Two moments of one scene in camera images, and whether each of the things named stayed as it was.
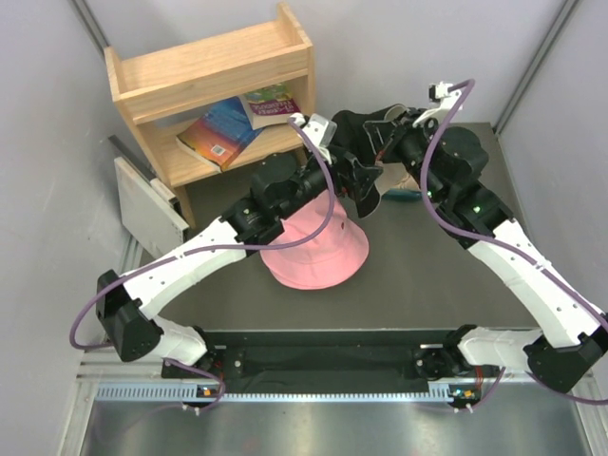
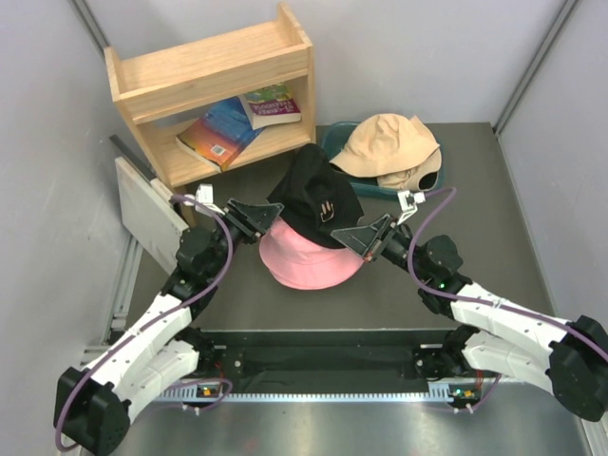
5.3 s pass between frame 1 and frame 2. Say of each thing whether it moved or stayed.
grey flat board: stayed
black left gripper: moved
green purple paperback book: stayed
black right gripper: moved
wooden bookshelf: stayed
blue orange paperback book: stayed
